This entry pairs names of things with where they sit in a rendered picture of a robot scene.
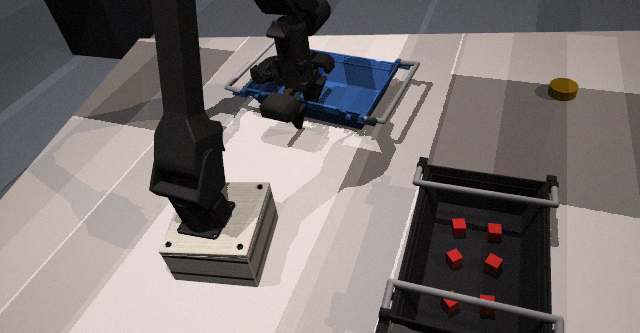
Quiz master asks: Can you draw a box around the blue plastic tray with grey wire bars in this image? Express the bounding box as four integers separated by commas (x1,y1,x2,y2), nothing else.
224,39,420,130

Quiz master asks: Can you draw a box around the yellow short cylinder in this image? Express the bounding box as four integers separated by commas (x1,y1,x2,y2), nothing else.
548,78,579,101

